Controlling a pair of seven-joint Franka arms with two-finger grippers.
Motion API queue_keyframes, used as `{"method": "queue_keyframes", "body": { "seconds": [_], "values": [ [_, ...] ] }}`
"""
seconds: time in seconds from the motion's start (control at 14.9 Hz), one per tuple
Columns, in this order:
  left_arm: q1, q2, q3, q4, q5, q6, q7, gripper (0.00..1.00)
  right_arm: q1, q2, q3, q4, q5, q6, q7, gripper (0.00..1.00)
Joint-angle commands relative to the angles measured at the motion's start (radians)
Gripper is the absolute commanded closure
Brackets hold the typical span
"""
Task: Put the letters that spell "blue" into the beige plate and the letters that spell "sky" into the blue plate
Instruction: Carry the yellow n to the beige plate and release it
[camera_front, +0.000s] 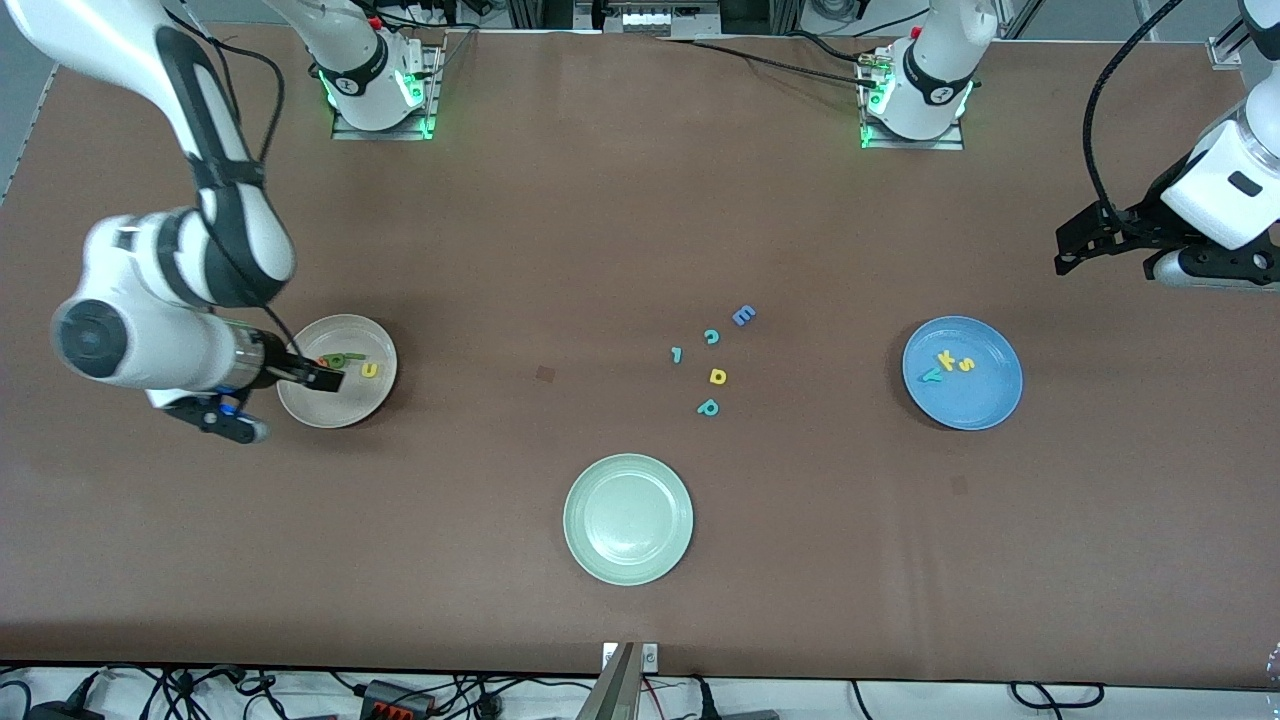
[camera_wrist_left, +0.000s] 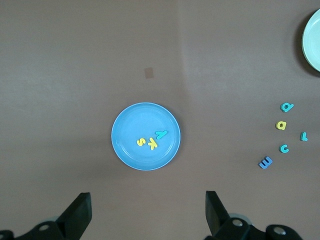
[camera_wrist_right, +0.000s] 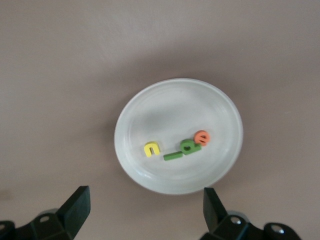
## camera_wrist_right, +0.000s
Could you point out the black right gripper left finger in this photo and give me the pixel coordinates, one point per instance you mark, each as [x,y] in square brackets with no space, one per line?
[75,212]

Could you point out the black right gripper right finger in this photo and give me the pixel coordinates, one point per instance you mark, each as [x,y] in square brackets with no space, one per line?
[215,212]

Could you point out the green letter p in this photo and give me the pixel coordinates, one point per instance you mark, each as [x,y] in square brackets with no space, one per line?
[196,148]

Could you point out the green letter l bar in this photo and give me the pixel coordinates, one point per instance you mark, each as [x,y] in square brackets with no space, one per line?
[172,156]

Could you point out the orange letter e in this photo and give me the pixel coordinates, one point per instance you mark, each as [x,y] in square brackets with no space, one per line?
[197,136]

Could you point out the yellow letter u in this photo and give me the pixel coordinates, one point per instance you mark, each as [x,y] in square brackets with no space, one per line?
[150,145]

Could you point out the beige brown round plate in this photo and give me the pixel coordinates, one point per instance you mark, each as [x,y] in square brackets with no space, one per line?
[175,110]

